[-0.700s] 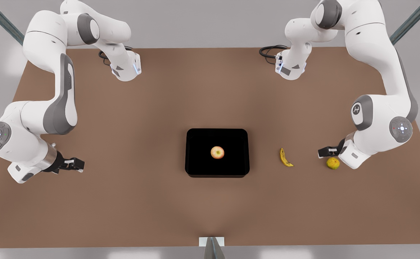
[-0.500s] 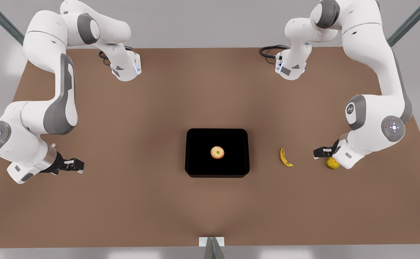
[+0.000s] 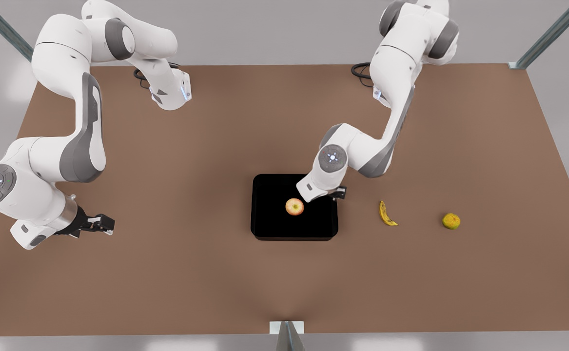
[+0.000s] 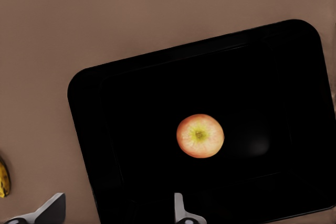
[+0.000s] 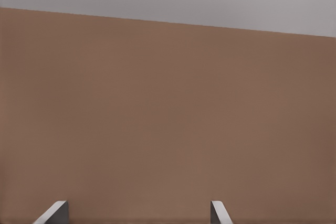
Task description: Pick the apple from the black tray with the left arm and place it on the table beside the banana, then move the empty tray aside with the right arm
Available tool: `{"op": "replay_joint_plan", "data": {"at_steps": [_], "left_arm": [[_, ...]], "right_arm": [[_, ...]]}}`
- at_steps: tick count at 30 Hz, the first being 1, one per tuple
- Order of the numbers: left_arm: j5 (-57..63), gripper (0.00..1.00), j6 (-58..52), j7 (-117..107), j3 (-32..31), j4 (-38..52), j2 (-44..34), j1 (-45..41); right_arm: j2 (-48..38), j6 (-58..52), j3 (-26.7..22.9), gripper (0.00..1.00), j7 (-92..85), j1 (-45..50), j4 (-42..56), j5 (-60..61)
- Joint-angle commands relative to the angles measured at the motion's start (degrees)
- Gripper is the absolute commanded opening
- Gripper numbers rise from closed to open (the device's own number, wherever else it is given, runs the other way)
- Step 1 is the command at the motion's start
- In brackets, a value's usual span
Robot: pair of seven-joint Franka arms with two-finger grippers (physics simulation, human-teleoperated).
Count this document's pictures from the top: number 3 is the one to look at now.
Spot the black cable loop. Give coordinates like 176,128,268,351
351,62,374,88
134,62,181,90

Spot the silver frame post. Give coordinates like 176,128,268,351
269,321,305,351
508,0,569,70
0,0,34,62

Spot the black square tray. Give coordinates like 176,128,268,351
251,174,339,241

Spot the yellow banana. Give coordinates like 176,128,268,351
379,200,399,227

